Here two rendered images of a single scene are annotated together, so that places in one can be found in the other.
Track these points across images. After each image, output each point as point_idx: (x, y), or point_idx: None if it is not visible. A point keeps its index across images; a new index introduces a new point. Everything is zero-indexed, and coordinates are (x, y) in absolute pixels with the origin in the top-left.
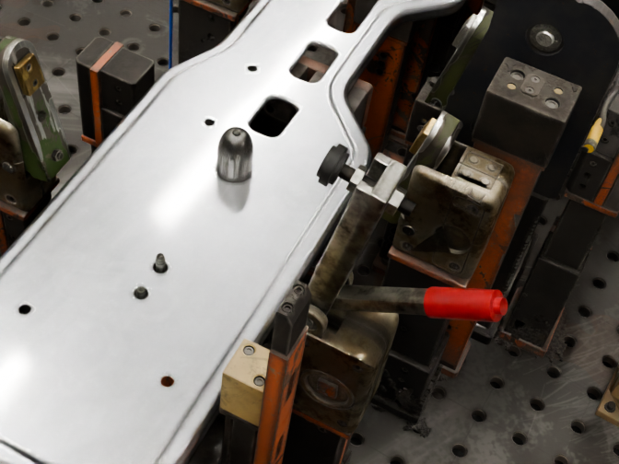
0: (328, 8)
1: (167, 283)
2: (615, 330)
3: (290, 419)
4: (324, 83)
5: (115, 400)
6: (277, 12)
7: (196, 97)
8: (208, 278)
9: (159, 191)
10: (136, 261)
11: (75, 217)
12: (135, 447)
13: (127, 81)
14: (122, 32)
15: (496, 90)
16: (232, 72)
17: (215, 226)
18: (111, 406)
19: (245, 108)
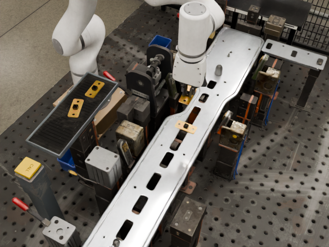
0: (200, 112)
1: (226, 53)
2: (118, 123)
3: None
4: (200, 92)
5: (230, 38)
6: (213, 110)
7: (228, 87)
8: (219, 54)
9: (231, 68)
10: (232, 56)
11: (246, 62)
12: (226, 33)
13: (245, 93)
14: (257, 208)
15: (171, 52)
16: (222, 93)
17: (220, 62)
18: (231, 37)
19: (218, 85)
